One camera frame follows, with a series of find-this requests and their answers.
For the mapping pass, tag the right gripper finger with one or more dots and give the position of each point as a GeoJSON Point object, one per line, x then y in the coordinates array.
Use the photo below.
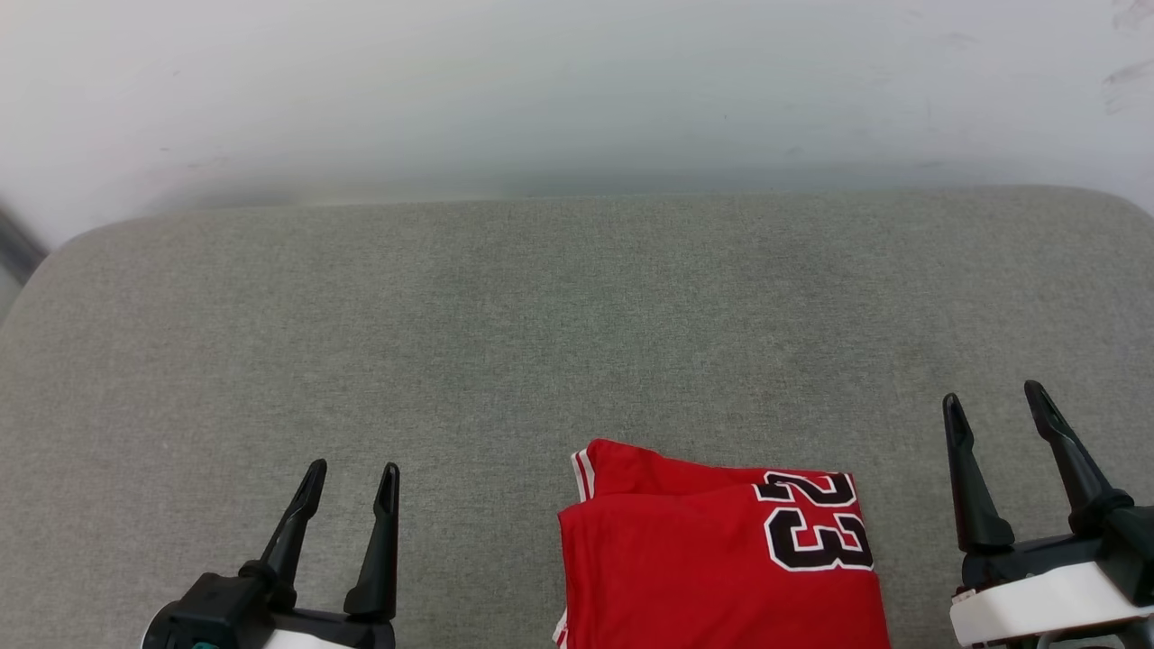
{"type": "Point", "coordinates": [974, 496]}
{"type": "Point", "coordinates": [1077, 469]}

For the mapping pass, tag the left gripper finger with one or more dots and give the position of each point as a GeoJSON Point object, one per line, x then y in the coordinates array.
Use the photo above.
{"type": "Point", "coordinates": [293, 527]}
{"type": "Point", "coordinates": [379, 550]}

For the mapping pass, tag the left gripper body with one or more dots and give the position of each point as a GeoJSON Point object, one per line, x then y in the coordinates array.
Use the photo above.
{"type": "Point", "coordinates": [343, 633]}

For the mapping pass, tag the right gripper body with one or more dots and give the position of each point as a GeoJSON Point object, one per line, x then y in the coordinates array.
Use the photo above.
{"type": "Point", "coordinates": [1037, 604]}

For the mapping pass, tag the red and white basketball jersey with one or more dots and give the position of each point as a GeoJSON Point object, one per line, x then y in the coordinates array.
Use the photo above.
{"type": "Point", "coordinates": [703, 568]}

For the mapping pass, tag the grey fabric sofa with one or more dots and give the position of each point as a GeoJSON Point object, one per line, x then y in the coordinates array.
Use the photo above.
{"type": "Point", "coordinates": [541, 324]}

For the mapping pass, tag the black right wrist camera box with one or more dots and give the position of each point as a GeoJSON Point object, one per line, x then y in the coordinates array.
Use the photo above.
{"type": "Point", "coordinates": [1134, 554]}

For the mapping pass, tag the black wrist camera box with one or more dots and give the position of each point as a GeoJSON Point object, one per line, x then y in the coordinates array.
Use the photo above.
{"type": "Point", "coordinates": [1134, 554]}
{"type": "Point", "coordinates": [212, 613]}

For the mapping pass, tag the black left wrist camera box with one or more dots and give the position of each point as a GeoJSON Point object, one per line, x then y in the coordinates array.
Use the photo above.
{"type": "Point", "coordinates": [212, 613]}

